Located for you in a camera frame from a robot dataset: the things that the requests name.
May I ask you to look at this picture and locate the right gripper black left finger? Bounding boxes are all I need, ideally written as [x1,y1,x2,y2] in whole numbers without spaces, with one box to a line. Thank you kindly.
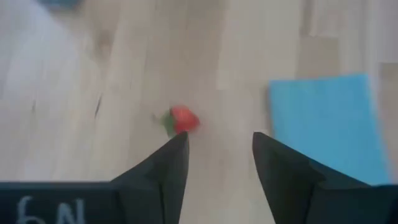
[0,131,190,224]

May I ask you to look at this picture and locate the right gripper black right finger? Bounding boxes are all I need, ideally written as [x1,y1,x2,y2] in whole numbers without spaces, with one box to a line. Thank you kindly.
[252,131,398,224]

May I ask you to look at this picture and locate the red strawberry green leaves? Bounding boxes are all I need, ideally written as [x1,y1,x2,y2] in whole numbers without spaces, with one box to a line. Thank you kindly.
[160,105,201,139]

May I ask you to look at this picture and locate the teal folded cloth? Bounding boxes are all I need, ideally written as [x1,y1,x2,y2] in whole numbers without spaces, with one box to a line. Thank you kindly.
[267,73,391,187]

